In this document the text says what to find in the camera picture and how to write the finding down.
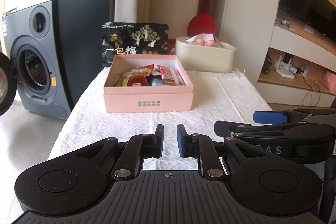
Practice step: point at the dark red yellow snack pouch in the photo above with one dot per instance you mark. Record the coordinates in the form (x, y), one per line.
(136, 77)

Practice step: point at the red round paddle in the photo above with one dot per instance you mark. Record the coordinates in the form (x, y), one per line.
(201, 24)

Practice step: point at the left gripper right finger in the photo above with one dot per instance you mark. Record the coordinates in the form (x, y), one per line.
(202, 148)

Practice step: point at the red green sausage packet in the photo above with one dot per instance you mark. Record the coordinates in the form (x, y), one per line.
(170, 76)

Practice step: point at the television screen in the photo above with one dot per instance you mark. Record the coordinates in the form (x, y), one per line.
(319, 14)

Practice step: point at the pink cardboard box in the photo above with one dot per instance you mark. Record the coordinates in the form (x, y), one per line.
(148, 98)

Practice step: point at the grey washing machine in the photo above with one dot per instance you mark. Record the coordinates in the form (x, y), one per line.
(30, 67)

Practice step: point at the white textured tablecloth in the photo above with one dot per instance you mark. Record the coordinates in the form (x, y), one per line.
(226, 97)

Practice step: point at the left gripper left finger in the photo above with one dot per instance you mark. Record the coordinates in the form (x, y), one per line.
(137, 149)

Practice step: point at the white wifi router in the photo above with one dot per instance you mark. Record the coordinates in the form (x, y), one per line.
(283, 69)

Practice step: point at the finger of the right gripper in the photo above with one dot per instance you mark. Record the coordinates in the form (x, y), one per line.
(300, 130)
(289, 116)

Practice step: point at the pink gift bag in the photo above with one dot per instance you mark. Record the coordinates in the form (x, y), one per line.
(329, 80)

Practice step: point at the black plum snack bag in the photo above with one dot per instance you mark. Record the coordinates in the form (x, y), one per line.
(133, 39)

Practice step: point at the pink bow ornament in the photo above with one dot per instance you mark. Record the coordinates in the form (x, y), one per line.
(208, 43)

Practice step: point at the blue seaweed snack packet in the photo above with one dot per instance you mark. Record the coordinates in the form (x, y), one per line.
(155, 81)

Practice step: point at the cream tissue box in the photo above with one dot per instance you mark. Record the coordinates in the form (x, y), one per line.
(218, 59)

